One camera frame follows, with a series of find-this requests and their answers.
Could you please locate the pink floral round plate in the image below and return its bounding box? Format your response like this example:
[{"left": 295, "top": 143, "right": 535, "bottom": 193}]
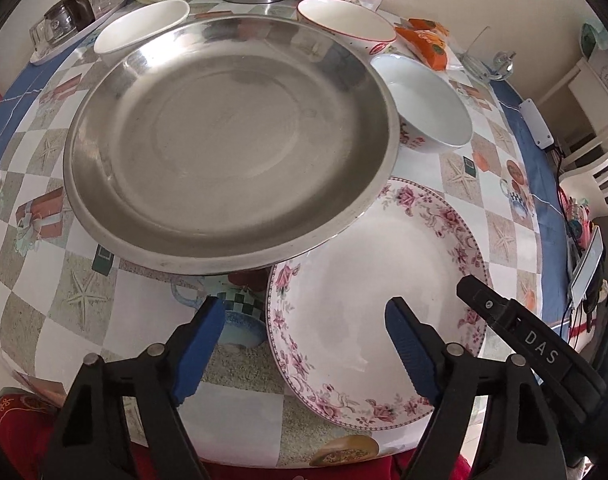
[{"left": 266, "top": 178, "right": 490, "bottom": 431}]

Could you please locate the stainless steel round pan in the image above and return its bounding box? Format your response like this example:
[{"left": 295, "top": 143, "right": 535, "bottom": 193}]
[{"left": 63, "top": 14, "right": 399, "bottom": 275}]

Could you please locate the pale blue white bowl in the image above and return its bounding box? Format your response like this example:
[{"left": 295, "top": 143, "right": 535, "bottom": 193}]
[{"left": 370, "top": 54, "right": 473, "bottom": 154}]

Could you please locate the red rimmed floral bowl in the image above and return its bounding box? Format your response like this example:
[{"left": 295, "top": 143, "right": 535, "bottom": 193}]
[{"left": 296, "top": 0, "right": 397, "bottom": 56}]

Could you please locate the white square bowl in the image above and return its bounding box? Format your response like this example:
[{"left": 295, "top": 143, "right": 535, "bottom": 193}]
[{"left": 93, "top": 0, "right": 190, "bottom": 58}]

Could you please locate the patterned plastic tablecloth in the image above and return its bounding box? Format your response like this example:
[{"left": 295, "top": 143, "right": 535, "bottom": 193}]
[{"left": 0, "top": 0, "right": 570, "bottom": 470}]

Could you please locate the white plastic chair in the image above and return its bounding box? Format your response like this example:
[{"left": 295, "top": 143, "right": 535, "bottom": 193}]
[{"left": 559, "top": 130, "right": 608, "bottom": 219}]

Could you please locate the white power strip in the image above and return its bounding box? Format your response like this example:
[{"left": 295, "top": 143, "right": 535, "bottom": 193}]
[{"left": 518, "top": 99, "right": 554, "bottom": 150}]

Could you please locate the cream wooden shelf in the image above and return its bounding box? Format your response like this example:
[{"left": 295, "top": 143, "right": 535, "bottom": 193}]
[{"left": 533, "top": 24, "right": 608, "bottom": 166}]

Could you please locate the clear glass mug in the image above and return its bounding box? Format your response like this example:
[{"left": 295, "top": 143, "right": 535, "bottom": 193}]
[{"left": 458, "top": 25, "right": 517, "bottom": 84}]

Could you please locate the orange snack packet front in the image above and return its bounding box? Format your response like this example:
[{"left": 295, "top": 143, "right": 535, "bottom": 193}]
[{"left": 395, "top": 26, "right": 448, "bottom": 70}]

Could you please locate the orange snack packet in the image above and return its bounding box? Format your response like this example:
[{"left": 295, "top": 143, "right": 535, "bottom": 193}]
[
  {"left": 395, "top": 26, "right": 448, "bottom": 70},
  {"left": 407, "top": 18, "right": 449, "bottom": 37}
]

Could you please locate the orange snack packet back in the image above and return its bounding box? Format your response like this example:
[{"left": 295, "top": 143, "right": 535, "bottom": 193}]
[{"left": 407, "top": 18, "right": 449, "bottom": 37}]

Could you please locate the oval tray with glasses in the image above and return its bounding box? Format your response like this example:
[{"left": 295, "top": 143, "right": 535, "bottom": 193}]
[{"left": 29, "top": 0, "right": 126, "bottom": 65}]

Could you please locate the glass teapot brown handle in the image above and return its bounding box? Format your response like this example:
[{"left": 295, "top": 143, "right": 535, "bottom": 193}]
[{"left": 44, "top": 0, "right": 95, "bottom": 39}]

